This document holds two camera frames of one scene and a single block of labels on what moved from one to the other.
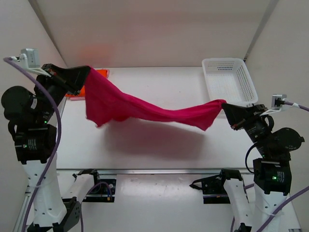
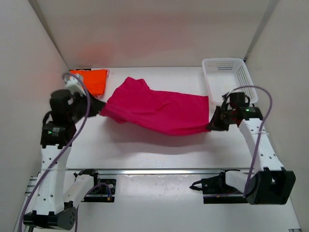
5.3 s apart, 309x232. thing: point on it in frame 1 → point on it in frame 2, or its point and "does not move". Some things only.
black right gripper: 245,119 → 219,120
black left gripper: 62,79 → 88,106
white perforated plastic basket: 229,79 does not move
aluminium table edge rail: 150,171 does not move
